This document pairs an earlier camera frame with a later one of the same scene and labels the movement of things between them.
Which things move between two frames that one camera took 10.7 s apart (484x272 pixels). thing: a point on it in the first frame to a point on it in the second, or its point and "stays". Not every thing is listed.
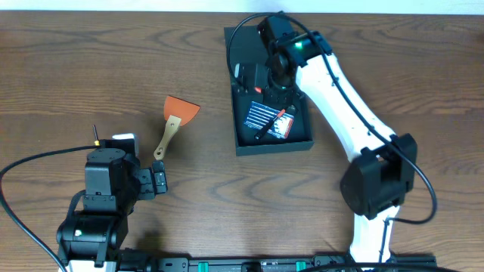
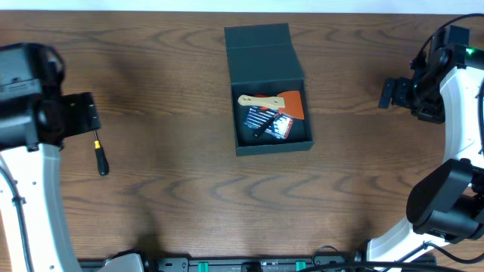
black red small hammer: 290,109 stays
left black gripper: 150,181 to 91,112
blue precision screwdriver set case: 261,115 stays
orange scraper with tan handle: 178,112 to 289,103
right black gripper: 275,98 to 435,114
